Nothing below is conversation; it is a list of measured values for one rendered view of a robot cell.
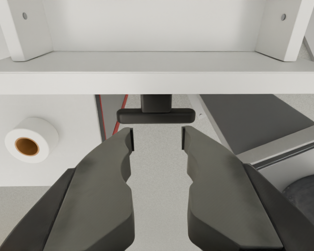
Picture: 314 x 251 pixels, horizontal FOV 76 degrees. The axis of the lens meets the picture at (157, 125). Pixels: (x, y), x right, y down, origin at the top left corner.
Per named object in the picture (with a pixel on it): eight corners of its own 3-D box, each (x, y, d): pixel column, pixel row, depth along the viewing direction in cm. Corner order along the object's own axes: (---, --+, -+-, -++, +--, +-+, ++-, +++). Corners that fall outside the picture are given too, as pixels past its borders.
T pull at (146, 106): (193, 118, 20) (196, 124, 19) (118, 118, 20) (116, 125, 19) (197, 82, 18) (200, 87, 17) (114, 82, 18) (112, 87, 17)
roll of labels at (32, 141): (62, 150, 38) (53, 163, 35) (25, 149, 38) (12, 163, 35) (54, 117, 35) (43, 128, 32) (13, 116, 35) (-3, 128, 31)
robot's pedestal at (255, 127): (246, 97, 116) (375, 210, 49) (198, 118, 122) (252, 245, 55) (232, 48, 102) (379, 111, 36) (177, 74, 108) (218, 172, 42)
